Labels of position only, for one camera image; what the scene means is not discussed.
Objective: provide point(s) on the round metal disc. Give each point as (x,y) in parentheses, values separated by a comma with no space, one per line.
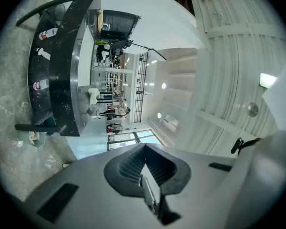
(252,109)

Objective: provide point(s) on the beige cylindrical object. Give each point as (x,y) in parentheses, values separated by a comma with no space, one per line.
(98,93)

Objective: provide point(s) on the white wall lamp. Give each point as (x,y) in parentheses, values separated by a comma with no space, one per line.
(268,80)

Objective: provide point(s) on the white plastic piece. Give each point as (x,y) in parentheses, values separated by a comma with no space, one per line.
(93,96)

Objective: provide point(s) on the green waste bin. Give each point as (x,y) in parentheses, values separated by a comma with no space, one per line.
(37,139)

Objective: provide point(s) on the black tripod stand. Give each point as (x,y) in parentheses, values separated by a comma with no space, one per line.
(143,47)

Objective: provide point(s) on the blue and white mug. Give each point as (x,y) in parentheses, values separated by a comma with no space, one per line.
(105,27)

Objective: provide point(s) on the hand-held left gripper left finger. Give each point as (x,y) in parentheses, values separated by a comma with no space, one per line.
(124,175)

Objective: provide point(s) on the small white figure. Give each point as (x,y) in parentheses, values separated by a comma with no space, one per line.
(43,53)

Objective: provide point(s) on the black grid rack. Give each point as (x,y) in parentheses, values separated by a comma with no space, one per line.
(140,87)

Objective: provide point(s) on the yellow-green object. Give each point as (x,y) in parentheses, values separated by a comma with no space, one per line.
(101,42)

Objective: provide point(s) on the round ceiling light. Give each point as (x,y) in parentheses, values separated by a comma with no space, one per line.
(159,115)
(163,85)

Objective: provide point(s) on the black metal counter leg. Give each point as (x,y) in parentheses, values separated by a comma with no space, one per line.
(35,128)
(43,7)

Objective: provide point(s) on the white air conditioner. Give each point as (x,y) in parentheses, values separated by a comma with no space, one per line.
(171,122)

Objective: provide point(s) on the white bottle red label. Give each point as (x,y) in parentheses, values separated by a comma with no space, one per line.
(41,84)
(48,34)

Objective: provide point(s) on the white sink basin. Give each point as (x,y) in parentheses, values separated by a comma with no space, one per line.
(85,61)

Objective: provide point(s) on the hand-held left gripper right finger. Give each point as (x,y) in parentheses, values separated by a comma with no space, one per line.
(171,175)

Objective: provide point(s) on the black marble vanity counter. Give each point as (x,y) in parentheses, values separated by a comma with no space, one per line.
(62,80)

